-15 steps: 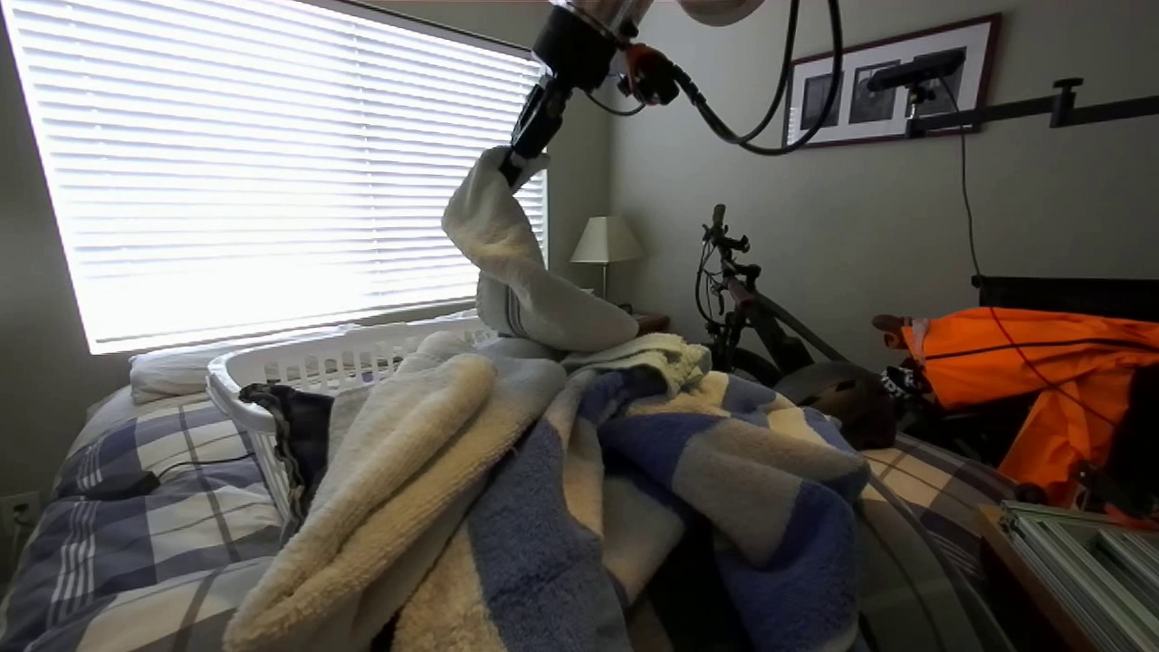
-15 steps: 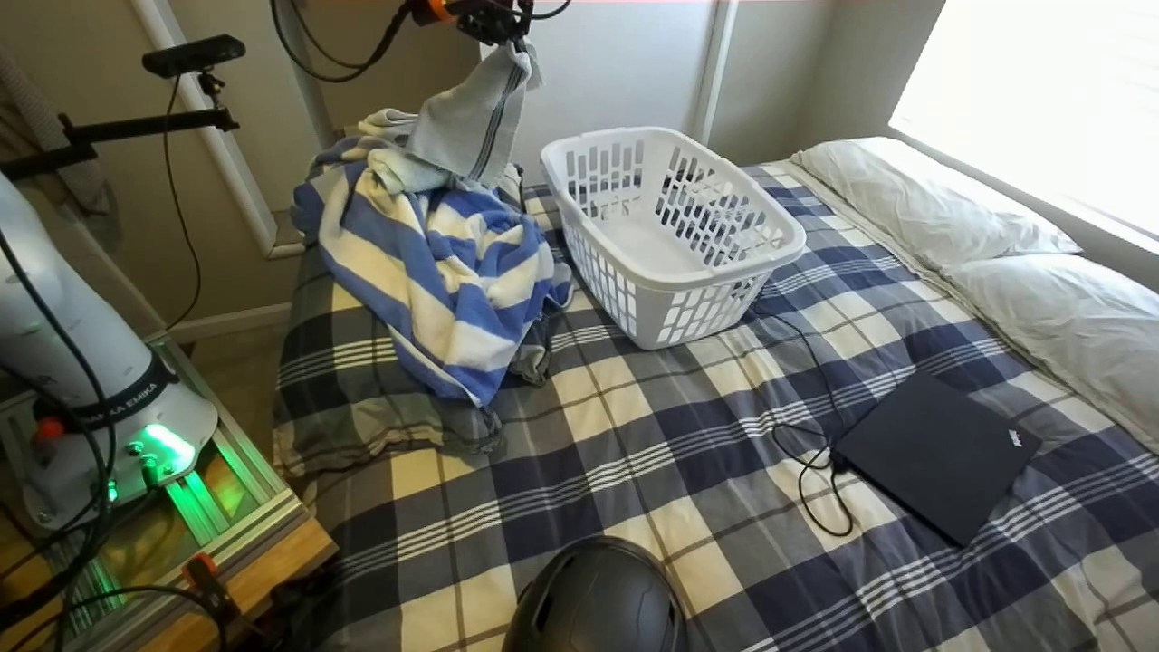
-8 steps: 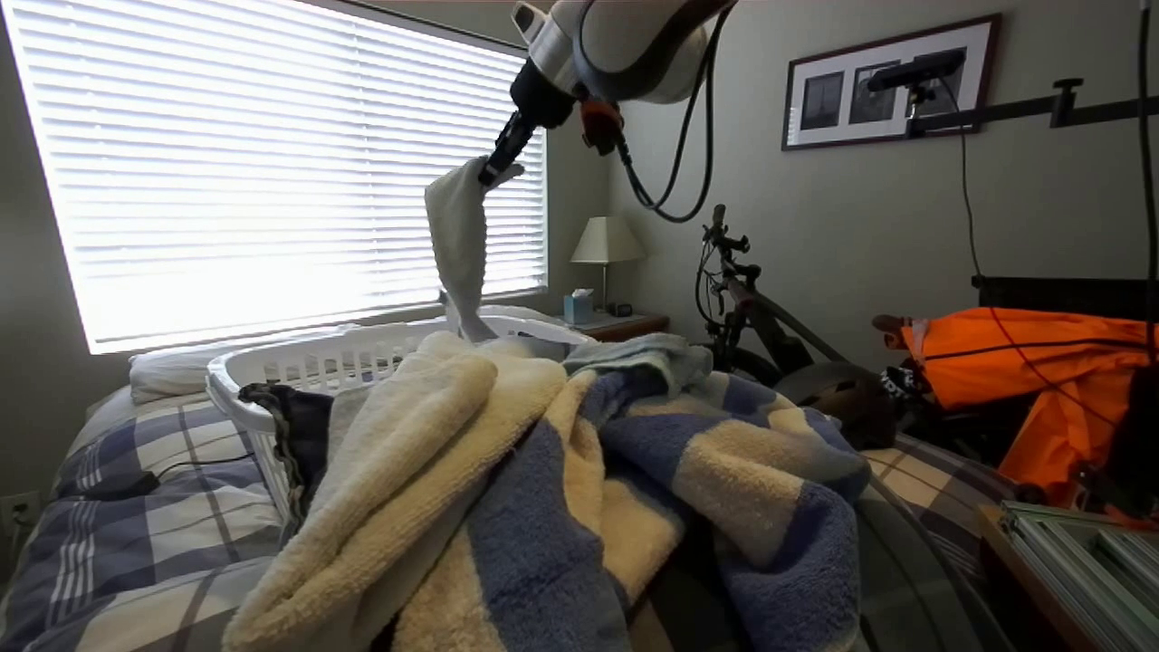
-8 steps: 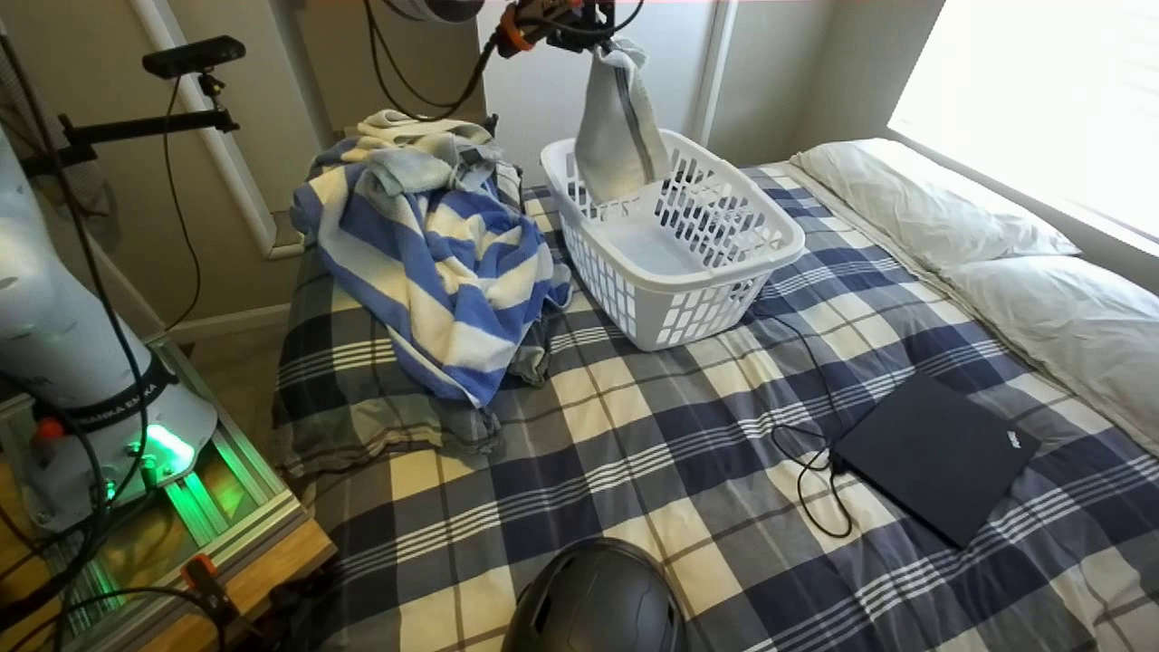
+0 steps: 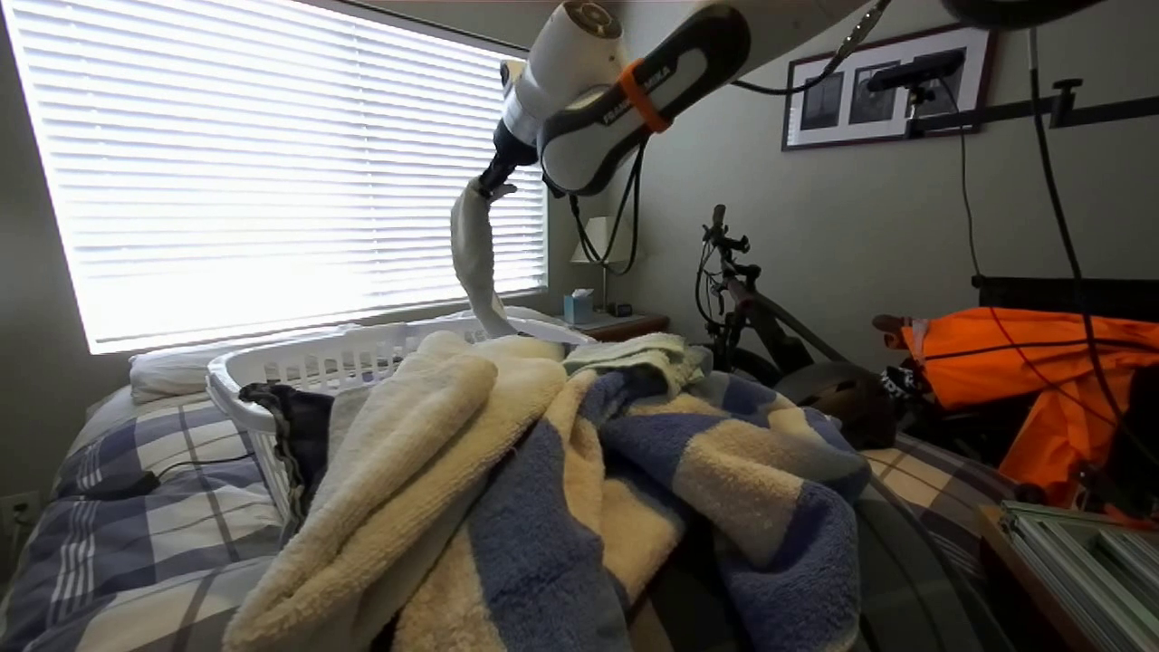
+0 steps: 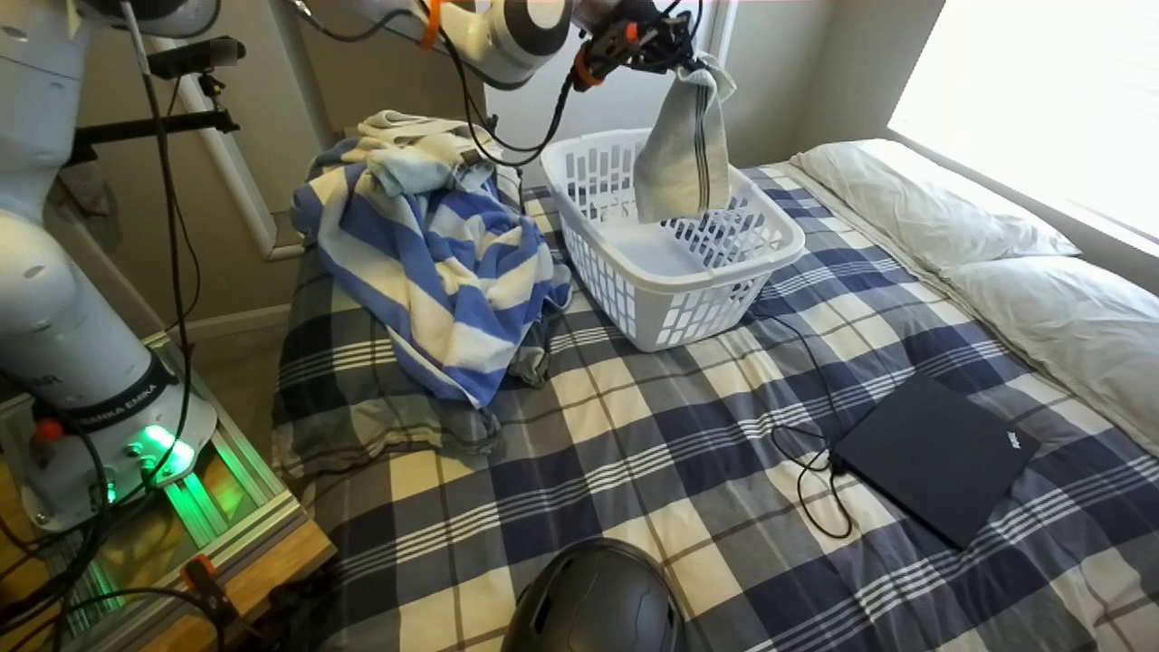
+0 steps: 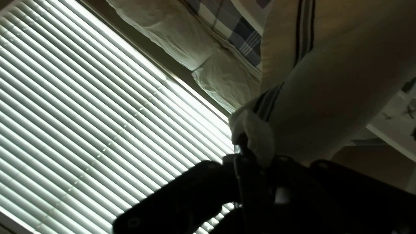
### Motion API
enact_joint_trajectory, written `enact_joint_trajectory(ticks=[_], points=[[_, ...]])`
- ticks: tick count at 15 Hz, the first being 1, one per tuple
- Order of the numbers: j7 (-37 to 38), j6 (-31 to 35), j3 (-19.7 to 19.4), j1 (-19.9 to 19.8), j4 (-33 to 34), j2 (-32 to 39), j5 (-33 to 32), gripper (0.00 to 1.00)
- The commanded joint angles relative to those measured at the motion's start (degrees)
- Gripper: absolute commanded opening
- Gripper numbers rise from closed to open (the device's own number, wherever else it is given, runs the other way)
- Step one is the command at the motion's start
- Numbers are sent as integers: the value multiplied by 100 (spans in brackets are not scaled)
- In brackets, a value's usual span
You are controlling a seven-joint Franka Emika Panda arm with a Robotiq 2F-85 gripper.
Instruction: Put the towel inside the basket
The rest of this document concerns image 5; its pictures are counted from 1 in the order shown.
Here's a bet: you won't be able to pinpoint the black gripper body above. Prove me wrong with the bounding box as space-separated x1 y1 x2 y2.
472 116 544 198

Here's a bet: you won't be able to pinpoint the white small towel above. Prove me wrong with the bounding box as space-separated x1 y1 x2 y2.
447 179 525 345

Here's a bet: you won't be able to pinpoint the pale green small towel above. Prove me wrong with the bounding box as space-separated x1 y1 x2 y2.
561 331 717 395

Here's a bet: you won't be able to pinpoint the white plastic laundry basket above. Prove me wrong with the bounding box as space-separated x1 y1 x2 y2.
204 304 595 525

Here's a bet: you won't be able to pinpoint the cream yellow towel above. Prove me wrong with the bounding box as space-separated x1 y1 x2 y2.
221 331 573 652

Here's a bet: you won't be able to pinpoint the blue cream striped towel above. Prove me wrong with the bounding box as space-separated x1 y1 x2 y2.
392 360 876 652

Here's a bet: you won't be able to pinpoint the blue cup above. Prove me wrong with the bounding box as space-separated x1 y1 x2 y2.
561 282 596 331

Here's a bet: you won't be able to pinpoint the wooden nightstand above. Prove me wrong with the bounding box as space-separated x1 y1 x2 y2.
564 304 674 348

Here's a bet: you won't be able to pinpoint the white window blinds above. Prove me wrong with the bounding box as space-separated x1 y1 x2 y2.
0 0 555 363

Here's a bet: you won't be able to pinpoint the black bicycle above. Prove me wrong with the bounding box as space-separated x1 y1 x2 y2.
689 198 876 380

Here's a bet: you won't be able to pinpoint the white pillow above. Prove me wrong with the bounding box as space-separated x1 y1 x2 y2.
123 345 231 401

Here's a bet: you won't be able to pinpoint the black helmet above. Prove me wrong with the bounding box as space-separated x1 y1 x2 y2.
776 360 907 454

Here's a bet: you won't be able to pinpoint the blue plaid bedspread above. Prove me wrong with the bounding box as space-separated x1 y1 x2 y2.
0 380 1020 652

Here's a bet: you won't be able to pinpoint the orange jacket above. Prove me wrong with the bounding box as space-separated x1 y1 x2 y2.
896 304 1159 512

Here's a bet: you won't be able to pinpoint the black flat bar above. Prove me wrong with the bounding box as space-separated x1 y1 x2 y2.
967 272 1159 325

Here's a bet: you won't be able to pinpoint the black gripper cable bundle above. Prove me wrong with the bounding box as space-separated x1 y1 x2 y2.
561 133 651 280

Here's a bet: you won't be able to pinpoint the black framed wall picture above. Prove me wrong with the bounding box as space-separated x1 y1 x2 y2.
779 22 995 156

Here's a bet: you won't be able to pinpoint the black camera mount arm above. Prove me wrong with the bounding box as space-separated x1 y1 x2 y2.
902 75 1159 136

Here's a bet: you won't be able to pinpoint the black long hanging cable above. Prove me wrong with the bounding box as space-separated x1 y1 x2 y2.
1020 22 1159 468

